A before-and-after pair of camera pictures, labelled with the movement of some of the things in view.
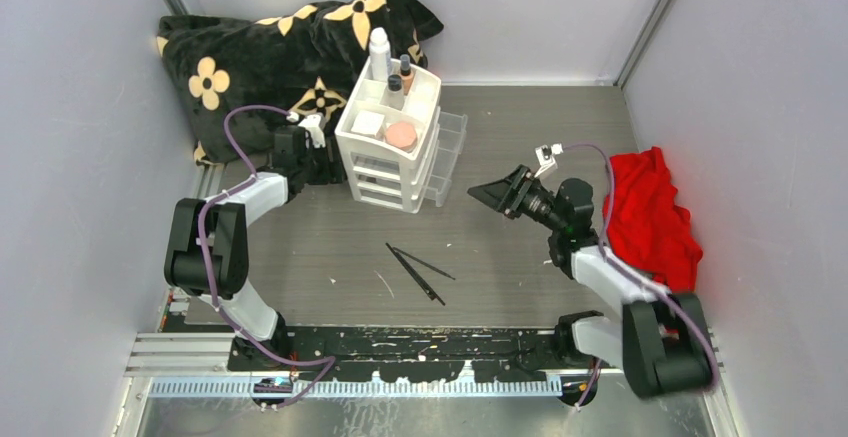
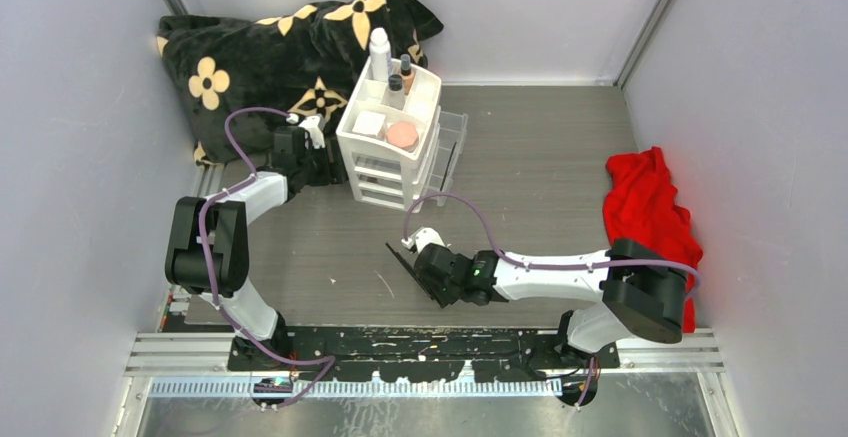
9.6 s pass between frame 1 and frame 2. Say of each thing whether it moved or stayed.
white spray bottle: stayed
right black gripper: moved
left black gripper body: stayed
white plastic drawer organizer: stayed
